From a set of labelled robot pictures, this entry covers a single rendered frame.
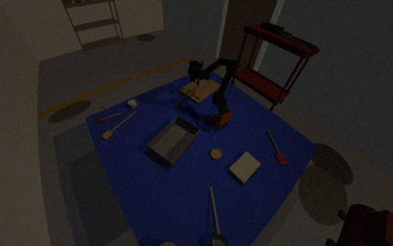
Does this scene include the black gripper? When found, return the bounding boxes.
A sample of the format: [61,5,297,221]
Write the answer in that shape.
[188,67,211,81]

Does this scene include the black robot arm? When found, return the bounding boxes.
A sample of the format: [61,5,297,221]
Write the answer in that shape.
[190,58,240,114]

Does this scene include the short grey cylinder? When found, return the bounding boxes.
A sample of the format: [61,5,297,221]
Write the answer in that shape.
[128,99,137,108]

